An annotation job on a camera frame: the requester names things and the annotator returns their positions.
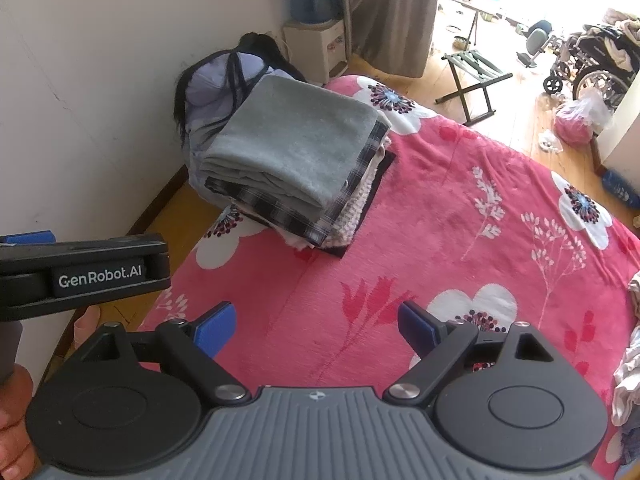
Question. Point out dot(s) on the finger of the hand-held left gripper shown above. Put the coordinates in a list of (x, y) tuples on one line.
[(27, 238)]

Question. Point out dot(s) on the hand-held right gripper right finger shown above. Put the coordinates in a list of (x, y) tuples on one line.
[(417, 327)]

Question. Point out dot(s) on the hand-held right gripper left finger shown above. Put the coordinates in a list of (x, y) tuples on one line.
[(217, 327)]

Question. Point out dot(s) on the grey pants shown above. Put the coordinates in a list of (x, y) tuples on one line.
[(300, 145)]

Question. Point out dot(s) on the person's left hand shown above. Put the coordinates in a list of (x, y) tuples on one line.
[(15, 425)]

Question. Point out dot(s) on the pink slipper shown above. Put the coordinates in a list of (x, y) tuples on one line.
[(87, 325)]

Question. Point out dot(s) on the pink floral blanket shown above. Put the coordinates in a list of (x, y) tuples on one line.
[(425, 240)]

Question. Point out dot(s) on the black white plaid shirt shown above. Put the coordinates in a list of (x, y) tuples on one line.
[(280, 215)]

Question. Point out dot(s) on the beige knit sweater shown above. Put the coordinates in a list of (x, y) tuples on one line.
[(357, 195)]

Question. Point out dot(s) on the black folded garment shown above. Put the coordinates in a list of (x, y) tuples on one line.
[(385, 170)]

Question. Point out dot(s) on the white crumpled garment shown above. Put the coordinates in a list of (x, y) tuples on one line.
[(630, 360)]

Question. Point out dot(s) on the lavender puffer jacket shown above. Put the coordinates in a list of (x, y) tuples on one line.
[(200, 90)]

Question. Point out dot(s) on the crumpled white paper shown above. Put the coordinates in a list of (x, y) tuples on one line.
[(550, 142)]

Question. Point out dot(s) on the blue plastic package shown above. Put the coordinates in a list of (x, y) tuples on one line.
[(620, 182)]

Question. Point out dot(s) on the plastic bag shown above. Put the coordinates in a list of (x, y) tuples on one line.
[(575, 125)]

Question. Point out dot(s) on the folding stool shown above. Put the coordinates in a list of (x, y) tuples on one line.
[(467, 62)]

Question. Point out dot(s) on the white water dispenser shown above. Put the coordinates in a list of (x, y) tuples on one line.
[(310, 50)]

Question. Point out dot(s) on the grey-brown curtain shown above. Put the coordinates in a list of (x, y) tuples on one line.
[(390, 10)]

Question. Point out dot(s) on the small folding table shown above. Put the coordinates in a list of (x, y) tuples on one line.
[(470, 7)]

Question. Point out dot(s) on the black wheelchair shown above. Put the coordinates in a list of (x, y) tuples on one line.
[(595, 45)]

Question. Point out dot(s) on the beige cloth bundle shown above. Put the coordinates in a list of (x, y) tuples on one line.
[(625, 25)]

